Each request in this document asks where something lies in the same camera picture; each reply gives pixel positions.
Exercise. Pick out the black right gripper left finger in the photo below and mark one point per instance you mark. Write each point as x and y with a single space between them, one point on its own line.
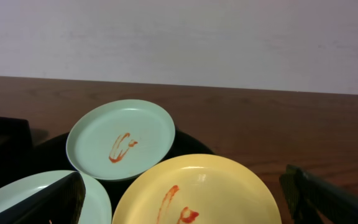
60 202

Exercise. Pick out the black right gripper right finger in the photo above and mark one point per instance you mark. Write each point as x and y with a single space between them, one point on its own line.
308 197

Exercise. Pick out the mint green plate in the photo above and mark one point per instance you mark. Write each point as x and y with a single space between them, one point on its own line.
120 140
96 208

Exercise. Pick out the yellow plate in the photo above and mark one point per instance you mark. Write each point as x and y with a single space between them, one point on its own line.
197 188

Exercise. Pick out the rectangular black water tray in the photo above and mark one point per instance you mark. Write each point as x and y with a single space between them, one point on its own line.
2 149

